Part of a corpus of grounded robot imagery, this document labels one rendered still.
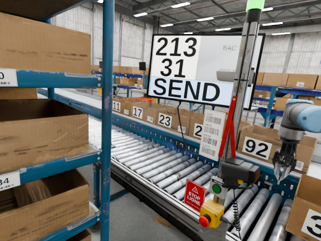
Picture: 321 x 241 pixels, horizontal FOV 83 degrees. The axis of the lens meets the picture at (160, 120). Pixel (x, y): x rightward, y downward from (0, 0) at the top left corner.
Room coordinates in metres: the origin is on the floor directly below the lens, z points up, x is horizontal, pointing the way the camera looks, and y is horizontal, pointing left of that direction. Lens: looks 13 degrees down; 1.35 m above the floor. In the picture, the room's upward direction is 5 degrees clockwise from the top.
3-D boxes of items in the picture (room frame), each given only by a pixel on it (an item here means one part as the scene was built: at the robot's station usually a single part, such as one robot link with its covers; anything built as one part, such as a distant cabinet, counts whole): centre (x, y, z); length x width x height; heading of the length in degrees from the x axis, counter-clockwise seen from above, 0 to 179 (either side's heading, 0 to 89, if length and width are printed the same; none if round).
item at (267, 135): (1.18, -0.79, 0.97); 0.39 x 0.29 x 0.17; 48
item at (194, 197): (0.69, -0.20, 0.85); 0.16 x 0.01 x 0.13; 48
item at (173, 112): (1.71, -0.20, 0.96); 0.39 x 0.29 x 0.17; 48
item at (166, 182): (1.12, -0.18, 0.72); 0.52 x 0.05 x 0.05; 138
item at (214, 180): (0.64, -0.25, 0.95); 0.07 x 0.03 x 0.07; 48
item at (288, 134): (0.76, -0.57, 1.17); 0.10 x 0.09 x 0.05; 49
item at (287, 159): (0.76, -0.56, 1.08); 0.09 x 0.08 x 0.12; 139
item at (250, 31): (0.67, -0.27, 1.11); 0.12 x 0.05 x 0.88; 48
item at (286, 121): (0.76, -0.57, 1.25); 0.10 x 0.09 x 0.12; 164
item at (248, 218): (0.81, -0.52, 0.72); 0.52 x 0.05 x 0.05; 138
